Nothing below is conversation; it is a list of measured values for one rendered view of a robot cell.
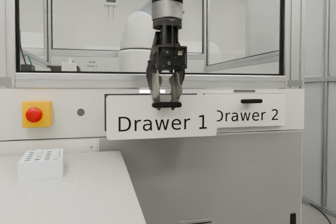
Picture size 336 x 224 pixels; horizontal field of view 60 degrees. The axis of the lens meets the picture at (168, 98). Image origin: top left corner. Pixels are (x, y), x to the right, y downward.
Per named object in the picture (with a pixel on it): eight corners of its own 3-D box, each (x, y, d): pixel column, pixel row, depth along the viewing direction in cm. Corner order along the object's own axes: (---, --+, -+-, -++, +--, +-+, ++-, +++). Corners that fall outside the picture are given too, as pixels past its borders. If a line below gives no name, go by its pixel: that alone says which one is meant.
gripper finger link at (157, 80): (150, 110, 67) (155, 70, 67) (146, 108, 73) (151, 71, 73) (164, 111, 68) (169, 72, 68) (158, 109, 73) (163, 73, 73)
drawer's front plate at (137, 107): (216, 135, 78) (217, 94, 78) (106, 140, 71) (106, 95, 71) (214, 134, 80) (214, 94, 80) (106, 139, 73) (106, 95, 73)
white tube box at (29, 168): (62, 177, 60) (62, 159, 60) (17, 182, 57) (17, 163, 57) (63, 163, 72) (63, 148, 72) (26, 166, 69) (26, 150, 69)
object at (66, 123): (304, 129, 104) (304, 88, 103) (-16, 141, 80) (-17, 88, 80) (207, 110, 196) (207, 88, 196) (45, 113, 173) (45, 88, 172)
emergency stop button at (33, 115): (41, 122, 77) (41, 107, 77) (25, 123, 76) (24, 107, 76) (43, 121, 80) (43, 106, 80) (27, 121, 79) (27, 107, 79)
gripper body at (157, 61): (155, 71, 65) (155, 16, 65) (149, 73, 74) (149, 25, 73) (188, 71, 67) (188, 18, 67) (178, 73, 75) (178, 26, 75)
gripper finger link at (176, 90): (176, 111, 68) (172, 72, 68) (170, 109, 74) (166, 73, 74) (189, 109, 69) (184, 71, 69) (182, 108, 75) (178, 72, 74)
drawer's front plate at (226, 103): (285, 125, 100) (285, 93, 100) (205, 128, 93) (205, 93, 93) (282, 125, 102) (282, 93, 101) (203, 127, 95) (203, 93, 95)
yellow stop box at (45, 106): (49, 127, 79) (49, 101, 79) (20, 128, 78) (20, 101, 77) (52, 125, 84) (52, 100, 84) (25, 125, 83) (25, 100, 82)
